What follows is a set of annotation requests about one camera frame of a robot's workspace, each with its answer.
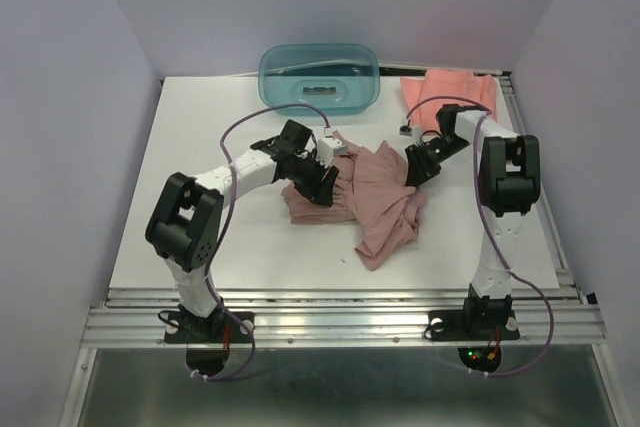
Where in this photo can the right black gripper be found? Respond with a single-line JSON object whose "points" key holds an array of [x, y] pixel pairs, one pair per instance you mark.
{"points": [[418, 169]]}

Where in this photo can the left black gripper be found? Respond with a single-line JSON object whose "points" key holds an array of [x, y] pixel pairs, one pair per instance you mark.
{"points": [[320, 192]]}

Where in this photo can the dusty pink ruffled skirt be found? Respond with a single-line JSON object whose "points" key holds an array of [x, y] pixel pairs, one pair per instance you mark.
{"points": [[370, 190]]}

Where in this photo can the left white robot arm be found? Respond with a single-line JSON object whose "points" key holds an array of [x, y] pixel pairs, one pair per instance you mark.
{"points": [[185, 223]]}

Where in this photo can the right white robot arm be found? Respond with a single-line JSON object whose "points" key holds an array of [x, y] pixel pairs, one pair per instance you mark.
{"points": [[507, 184]]}

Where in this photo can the folded coral pink skirt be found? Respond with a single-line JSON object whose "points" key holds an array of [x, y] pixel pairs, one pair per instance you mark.
{"points": [[460, 87]]}

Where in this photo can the teal plastic basin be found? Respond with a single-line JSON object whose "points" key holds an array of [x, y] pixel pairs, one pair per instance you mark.
{"points": [[339, 79]]}

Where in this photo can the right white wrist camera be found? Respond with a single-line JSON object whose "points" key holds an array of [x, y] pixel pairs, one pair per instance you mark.
{"points": [[408, 130]]}

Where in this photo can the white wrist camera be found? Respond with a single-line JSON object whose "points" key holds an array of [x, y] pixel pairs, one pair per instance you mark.
{"points": [[408, 130], [328, 147]]}

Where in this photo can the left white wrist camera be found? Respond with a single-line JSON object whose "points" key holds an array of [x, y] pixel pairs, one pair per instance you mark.
{"points": [[328, 147]]}

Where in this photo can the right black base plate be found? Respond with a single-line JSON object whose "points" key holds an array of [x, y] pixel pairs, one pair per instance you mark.
{"points": [[452, 325]]}

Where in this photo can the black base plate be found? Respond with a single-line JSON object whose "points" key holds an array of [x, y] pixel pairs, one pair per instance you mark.
{"points": [[183, 328], [452, 325]]}

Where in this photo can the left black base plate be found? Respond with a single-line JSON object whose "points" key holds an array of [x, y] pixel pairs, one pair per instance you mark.
{"points": [[183, 328]]}

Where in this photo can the aluminium rail frame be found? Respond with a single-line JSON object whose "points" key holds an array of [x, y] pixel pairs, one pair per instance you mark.
{"points": [[335, 344]]}

